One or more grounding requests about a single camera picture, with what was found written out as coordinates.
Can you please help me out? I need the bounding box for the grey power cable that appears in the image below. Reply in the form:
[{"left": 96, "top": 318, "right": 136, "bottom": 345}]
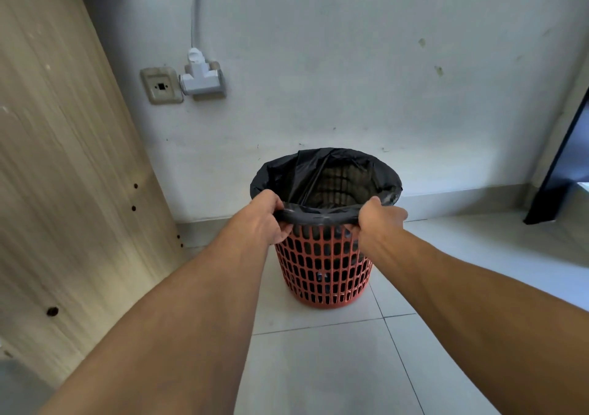
[{"left": 191, "top": 0, "right": 204, "bottom": 51}]

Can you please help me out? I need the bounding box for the light wooden desk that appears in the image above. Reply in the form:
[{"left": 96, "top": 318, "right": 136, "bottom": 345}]
[{"left": 0, "top": 0, "right": 187, "bottom": 390}]

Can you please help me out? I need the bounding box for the white plug adapter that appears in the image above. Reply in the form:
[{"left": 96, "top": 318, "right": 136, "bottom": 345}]
[{"left": 178, "top": 47, "right": 227, "bottom": 99}]

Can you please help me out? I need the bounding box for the person's right forearm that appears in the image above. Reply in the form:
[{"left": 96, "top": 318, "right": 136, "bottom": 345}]
[{"left": 363, "top": 230, "right": 589, "bottom": 415}]

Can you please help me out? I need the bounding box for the person's left hand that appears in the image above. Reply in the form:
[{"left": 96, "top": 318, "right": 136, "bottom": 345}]
[{"left": 229, "top": 188, "right": 295, "bottom": 247}]

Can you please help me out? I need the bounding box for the red plastic mesh bin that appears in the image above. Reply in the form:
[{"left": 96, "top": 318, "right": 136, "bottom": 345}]
[{"left": 274, "top": 223, "right": 374, "bottom": 309}]

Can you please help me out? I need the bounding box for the person's left forearm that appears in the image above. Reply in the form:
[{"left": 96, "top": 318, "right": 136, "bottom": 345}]
[{"left": 39, "top": 235, "right": 272, "bottom": 415}]

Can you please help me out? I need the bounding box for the black flat panel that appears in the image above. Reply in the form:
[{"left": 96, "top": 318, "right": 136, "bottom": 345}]
[{"left": 523, "top": 87, "right": 589, "bottom": 226}]

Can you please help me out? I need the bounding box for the person's right hand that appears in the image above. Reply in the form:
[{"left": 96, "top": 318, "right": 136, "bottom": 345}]
[{"left": 356, "top": 196, "right": 409, "bottom": 255}]

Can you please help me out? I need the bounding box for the beige wall socket plate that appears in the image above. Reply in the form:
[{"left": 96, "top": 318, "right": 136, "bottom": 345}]
[{"left": 140, "top": 66, "right": 185, "bottom": 106}]

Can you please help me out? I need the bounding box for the black plastic trash bag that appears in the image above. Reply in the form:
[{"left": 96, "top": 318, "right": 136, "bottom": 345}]
[{"left": 250, "top": 147, "right": 404, "bottom": 227}]

